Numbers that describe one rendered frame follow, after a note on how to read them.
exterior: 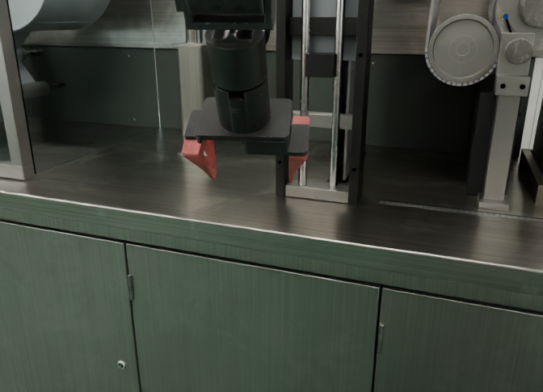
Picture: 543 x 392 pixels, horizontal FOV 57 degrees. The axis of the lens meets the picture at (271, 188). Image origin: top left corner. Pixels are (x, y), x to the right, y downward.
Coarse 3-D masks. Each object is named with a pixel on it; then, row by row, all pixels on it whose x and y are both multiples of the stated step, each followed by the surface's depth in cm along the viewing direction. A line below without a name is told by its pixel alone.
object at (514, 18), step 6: (510, 0) 84; (516, 0) 84; (510, 6) 84; (516, 6) 84; (510, 12) 85; (516, 12) 84; (510, 18) 85; (516, 18) 85; (510, 24) 85; (516, 24) 85; (522, 24) 85; (516, 30) 85; (522, 30) 85; (528, 30) 85; (534, 30) 84; (540, 30) 84; (540, 36) 84
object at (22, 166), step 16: (0, 0) 95; (0, 16) 95; (0, 32) 96; (0, 48) 97; (0, 64) 98; (16, 64) 100; (0, 80) 99; (16, 80) 100; (0, 96) 100; (16, 96) 101; (16, 112) 101; (16, 128) 102; (16, 144) 103; (16, 160) 104; (0, 176) 107; (16, 176) 106; (32, 176) 107
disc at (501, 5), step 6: (498, 0) 85; (504, 0) 85; (498, 6) 85; (504, 6) 85; (498, 12) 85; (504, 12) 85; (498, 18) 86; (498, 24) 86; (504, 24) 86; (504, 30) 86; (534, 42) 85; (540, 42) 85; (534, 48) 85; (540, 48) 85
